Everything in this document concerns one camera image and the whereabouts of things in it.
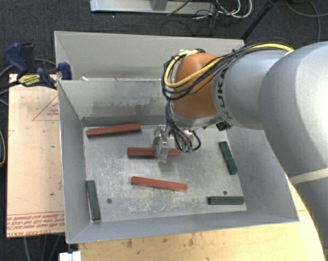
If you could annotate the brown cardboard board, red print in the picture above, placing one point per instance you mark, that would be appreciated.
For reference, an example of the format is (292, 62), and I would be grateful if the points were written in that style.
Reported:
(33, 156)

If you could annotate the grey metal bin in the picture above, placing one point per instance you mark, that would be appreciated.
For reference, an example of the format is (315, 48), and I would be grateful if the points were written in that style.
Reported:
(142, 173)

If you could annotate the red-brown flat block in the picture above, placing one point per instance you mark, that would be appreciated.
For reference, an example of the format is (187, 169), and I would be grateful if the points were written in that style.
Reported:
(158, 184)
(141, 152)
(113, 130)

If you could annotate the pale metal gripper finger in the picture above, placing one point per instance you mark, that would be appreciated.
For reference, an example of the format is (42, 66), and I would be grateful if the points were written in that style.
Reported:
(159, 135)
(162, 154)

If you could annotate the dark green flat block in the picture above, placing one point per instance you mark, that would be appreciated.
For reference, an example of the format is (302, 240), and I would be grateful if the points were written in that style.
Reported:
(225, 200)
(228, 158)
(93, 200)

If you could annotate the black cylinder on white bracket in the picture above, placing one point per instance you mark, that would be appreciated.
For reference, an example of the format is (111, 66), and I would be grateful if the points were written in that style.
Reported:
(223, 125)

